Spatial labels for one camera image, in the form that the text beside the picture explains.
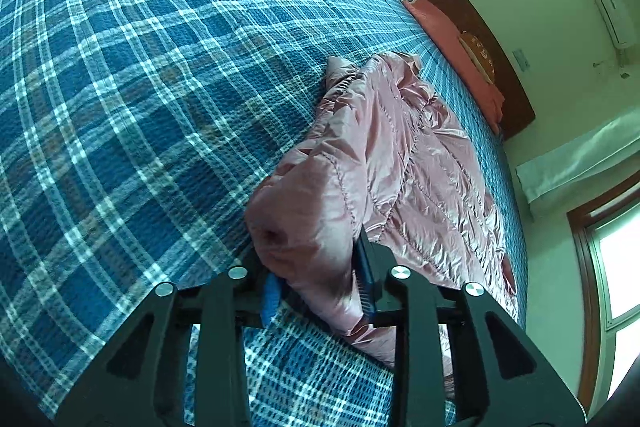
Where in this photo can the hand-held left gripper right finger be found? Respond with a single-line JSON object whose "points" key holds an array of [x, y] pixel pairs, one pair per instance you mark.
{"points": [[362, 277]]}

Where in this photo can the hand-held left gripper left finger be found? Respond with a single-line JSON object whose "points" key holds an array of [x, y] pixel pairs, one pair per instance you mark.
{"points": [[270, 302]]}

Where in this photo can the pink puffer jacket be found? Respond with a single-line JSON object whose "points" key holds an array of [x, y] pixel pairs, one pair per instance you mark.
{"points": [[400, 167]]}

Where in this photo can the red pillow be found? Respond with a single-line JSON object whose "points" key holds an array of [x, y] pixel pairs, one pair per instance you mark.
{"points": [[450, 52]]}

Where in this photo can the pale green curtain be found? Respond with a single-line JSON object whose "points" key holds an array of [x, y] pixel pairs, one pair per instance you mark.
{"points": [[575, 162]]}

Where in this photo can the brown embroidered cushion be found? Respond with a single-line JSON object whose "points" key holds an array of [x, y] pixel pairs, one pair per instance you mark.
{"points": [[480, 54]]}

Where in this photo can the window with wooden trim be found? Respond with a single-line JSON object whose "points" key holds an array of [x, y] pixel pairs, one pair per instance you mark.
{"points": [[615, 267]]}

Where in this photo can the blue plaid bedsheet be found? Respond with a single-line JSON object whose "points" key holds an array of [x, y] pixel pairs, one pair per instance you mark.
{"points": [[125, 82]]}

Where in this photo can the wooden headboard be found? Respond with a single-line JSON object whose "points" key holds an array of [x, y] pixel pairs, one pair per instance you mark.
{"points": [[470, 7]]}

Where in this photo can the white wall socket plate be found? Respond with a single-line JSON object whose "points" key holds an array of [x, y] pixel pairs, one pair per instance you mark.
{"points": [[521, 60]]}

